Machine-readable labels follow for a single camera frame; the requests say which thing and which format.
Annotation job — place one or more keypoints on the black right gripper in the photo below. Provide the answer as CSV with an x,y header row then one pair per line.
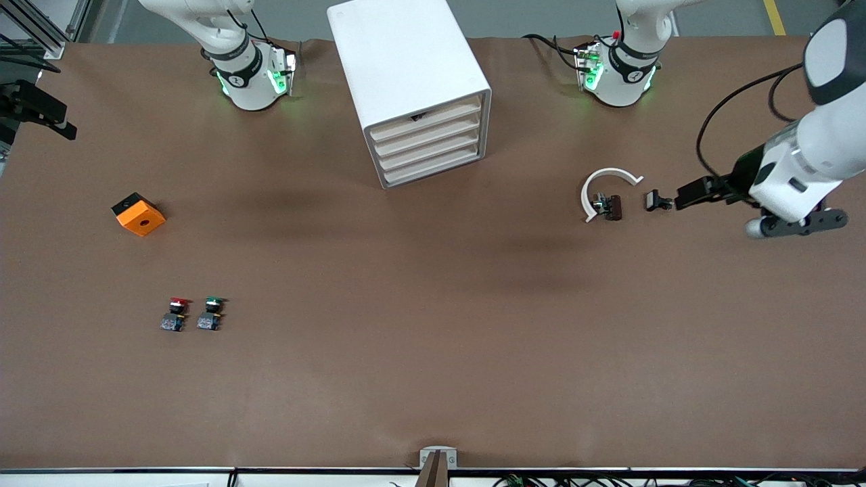
x,y
20,101

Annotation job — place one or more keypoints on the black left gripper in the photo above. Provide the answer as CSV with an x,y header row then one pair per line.
x,y
741,174

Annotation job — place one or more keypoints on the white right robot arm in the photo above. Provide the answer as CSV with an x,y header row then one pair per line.
x,y
247,88

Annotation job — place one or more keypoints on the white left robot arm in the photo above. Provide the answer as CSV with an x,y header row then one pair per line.
x,y
812,149

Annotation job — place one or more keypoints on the red push button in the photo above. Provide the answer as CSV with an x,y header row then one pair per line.
x,y
176,314

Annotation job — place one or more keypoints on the green push button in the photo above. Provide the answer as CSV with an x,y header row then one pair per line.
x,y
212,313

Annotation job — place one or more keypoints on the black contact block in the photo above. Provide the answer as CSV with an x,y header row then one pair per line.
x,y
655,200

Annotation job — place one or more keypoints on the brown contact block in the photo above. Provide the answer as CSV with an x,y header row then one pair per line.
x,y
612,206

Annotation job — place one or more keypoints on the brown table cover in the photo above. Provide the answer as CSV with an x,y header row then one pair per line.
x,y
406,338

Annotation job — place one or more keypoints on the aluminium frame profile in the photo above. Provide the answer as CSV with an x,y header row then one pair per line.
x,y
40,30

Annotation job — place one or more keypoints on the orange button enclosure box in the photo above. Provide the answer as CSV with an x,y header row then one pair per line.
x,y
139,218

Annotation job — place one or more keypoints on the base connector bracket green light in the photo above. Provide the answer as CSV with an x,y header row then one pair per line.
x,y
281,71
590,67

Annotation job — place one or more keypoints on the grey camera post bracket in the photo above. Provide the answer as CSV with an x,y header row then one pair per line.
x,y
438,454

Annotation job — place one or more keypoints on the white table edge rail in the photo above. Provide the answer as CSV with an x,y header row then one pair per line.
x,y
135,477

